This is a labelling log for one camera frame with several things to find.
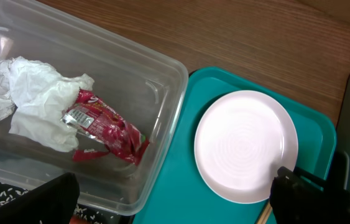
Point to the black plastic tray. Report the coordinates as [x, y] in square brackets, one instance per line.
[82, 213]

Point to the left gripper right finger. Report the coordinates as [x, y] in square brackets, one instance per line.
[300, 197]

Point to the clear plastic bin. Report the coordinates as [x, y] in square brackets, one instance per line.
[145, 87]

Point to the red snack wrapper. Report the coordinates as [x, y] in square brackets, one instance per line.
[93, 118]

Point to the large white plate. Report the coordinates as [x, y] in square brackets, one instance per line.
[241, 141]

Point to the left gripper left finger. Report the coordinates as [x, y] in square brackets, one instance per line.
[52, 202]

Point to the teal serving tray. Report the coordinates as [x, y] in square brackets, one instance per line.
[181, 196]

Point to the peanuts and rice scraps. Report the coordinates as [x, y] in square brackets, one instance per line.
[51, 203]

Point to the white napkin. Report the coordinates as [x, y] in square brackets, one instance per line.
[35, 96]

